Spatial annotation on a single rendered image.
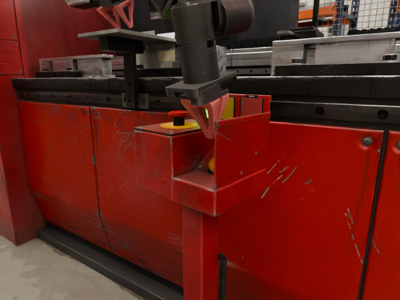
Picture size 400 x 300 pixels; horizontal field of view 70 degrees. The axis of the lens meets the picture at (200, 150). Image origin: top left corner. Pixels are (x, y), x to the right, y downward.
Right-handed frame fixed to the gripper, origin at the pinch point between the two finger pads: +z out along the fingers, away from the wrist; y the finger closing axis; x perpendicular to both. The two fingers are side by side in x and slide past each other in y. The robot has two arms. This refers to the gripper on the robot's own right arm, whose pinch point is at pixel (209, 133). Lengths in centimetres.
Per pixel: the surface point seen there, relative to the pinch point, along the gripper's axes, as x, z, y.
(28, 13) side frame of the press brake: 138, -32, 32
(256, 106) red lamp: -2.6, -1.4, 10.8
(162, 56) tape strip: 50, -7, 37
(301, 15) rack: 74, -5, 208
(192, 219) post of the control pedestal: 4.1, 17.1, -4.2
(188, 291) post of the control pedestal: 5.1, 33.5, -8.5
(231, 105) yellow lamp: 3.0, -1.2, 10.7
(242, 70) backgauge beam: 35, 4, 63
